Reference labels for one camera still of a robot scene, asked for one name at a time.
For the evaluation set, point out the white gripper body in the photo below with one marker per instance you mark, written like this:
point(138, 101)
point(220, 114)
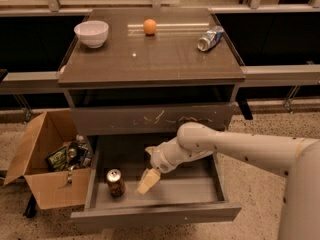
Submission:
point(162, 159)

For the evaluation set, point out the dark can in box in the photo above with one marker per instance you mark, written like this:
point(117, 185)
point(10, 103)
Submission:
point(72, 152)

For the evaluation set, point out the orange soda can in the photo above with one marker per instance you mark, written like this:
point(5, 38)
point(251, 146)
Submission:
point(115, 183)

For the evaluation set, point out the grey drawer cabinet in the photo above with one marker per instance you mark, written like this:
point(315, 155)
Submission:
point(150, 84)

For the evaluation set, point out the white bowl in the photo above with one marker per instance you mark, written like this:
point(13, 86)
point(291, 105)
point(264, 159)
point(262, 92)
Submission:
point(93, 34)

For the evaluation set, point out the orange fruit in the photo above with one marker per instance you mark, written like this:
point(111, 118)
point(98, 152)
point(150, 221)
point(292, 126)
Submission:
point(149, 27)

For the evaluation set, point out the open grey middle drawer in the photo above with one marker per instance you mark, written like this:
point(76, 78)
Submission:
point(192, 193)

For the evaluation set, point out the cardboard box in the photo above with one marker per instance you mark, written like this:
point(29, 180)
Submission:
point(43, 135)

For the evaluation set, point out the blue silver crushed can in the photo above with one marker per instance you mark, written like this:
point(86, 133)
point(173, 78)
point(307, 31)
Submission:
point(210, 38)

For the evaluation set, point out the green snack bag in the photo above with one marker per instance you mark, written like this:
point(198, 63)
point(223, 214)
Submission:
point(57, 160)

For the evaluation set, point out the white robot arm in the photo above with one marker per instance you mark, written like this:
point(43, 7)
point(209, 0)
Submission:
point(298, 157)

